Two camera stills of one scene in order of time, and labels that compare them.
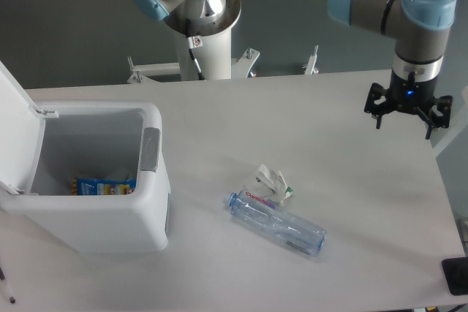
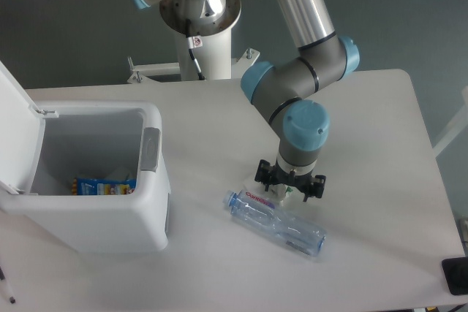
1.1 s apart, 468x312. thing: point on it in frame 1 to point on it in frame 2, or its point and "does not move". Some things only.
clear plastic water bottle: [265, 218] does not move
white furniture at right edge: [448, 139] does not move
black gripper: [409, 96] to [265, 173]
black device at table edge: [455, 270] does not move
